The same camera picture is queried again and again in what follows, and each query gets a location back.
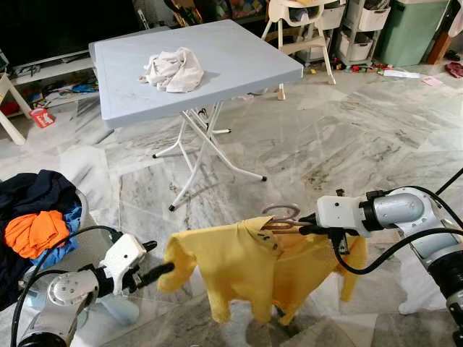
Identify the pink plastic hanger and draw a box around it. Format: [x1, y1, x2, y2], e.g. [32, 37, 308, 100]
[260, 203, 310, 233]

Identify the yellow garment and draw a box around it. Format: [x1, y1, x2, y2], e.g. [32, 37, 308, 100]
[157, 216, 369, 327]

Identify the pale pink garment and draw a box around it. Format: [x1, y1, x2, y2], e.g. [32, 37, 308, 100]
[140, 47, 206, 94]

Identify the pale laundry tub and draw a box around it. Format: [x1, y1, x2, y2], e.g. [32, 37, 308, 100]
[71, 192, 143, 327]

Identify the orange garment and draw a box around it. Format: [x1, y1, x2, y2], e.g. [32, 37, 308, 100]
[4, 210, 72, 260]

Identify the red white packet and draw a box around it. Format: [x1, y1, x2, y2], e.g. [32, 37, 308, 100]
[30, 107, 57, 130]

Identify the white paper sheet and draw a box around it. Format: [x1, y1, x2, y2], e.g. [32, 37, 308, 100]
[382, 69, 422, 80]

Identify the white baby high chair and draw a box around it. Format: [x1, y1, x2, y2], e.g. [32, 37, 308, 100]
[260, 0, 342, 101]

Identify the grey folding table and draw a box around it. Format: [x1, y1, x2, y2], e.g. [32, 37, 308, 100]
[89, 20, 305, 213]

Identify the grey drawer trolley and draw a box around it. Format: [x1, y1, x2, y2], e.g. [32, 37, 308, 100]
[336, 0, 393, 67]

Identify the white television stand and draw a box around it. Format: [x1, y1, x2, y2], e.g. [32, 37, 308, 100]
[6, 56, 98, 102]

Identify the small white side table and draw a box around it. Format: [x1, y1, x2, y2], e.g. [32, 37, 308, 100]
[0, 72, 34, 146]

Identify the red slipper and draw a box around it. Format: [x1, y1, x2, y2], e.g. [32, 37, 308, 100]
[444, 61, 463, 80]

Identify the green storage bin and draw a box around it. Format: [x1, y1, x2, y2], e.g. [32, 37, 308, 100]
[375, 0, 454, 68]

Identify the black television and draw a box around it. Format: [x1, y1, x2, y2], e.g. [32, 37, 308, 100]
[0, 0, 143, 70]

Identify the pink white garment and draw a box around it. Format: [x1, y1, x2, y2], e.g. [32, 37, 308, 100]
[449, 6, 463, 38]

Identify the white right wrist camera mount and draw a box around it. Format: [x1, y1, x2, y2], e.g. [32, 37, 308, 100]
[316, 193, 367, 236]

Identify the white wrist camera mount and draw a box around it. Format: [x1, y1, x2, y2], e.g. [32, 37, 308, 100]
[316, 193, 367, 236]
[101, 233, 148, 287]

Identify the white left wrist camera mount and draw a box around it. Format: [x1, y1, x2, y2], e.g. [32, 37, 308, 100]
[101, 233, 148, 287]

